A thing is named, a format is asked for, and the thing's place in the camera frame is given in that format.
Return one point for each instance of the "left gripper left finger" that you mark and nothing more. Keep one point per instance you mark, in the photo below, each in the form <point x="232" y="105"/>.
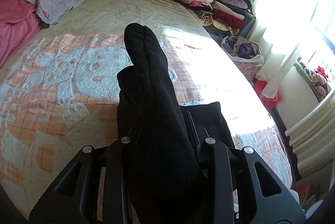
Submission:
<point x="91" y="188"/>

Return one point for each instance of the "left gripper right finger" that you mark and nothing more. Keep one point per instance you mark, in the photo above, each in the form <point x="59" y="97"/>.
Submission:
<point x="240" y="186"/>

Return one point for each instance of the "black long-sleeve shirt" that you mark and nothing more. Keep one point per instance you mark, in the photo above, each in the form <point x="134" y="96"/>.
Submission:
<point x="165" y="183"/>

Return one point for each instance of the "clothes on window sill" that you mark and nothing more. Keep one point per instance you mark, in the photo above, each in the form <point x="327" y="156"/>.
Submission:
<point x="316" y="79"/>

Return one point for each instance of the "laundry basket with clothes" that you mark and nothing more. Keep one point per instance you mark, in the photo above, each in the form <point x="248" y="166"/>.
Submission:
<point x="242" y="50"/>

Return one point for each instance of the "pile of folded clothes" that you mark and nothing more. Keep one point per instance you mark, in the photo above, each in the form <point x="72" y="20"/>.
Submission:
<point x="225" y="15"/>

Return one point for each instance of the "cream window curtain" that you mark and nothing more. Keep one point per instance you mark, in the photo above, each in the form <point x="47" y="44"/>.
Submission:
<point x="312" y="139"/>

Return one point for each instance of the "red plastic box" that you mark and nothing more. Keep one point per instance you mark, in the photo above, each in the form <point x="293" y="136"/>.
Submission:
<point x="267" y="98"/>

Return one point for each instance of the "orange plaid bed quilt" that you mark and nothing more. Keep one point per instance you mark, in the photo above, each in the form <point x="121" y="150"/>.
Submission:
<point x="60" y="92"/>

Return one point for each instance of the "pink blanket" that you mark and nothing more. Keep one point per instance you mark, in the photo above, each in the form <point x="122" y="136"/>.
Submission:
<point x="19" y="23"/>

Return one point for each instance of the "sheer white curtain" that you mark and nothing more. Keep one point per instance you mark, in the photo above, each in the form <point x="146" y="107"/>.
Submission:
<point x="280" y="29"/>

